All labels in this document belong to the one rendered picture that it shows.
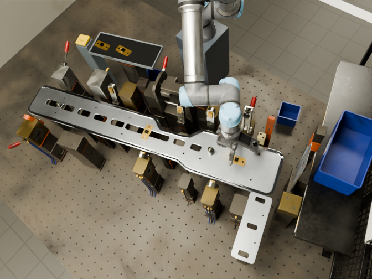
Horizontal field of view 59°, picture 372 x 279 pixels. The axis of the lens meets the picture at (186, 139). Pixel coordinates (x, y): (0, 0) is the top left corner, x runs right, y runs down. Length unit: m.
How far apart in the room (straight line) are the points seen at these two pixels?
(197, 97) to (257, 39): 2.08
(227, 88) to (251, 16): 2.24
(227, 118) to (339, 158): 0.64
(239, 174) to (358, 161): 0.51
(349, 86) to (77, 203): 1.56
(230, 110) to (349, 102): 0.75
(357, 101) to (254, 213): 0.72
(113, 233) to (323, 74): 2.13
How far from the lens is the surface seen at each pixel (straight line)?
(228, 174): 1.54
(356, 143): 1.65
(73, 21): 2.73
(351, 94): 1.76
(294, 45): 3.21
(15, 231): 3.01
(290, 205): 1.46
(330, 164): 1.58
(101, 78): 1.78
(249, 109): 1.44
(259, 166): 1.56
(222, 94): 1.20
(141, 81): 1.71
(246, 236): 1.48
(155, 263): 1.81
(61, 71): 1.97
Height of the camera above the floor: 2.47
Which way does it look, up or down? 65 degrees down
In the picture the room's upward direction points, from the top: 18 degrees counter-clockwise
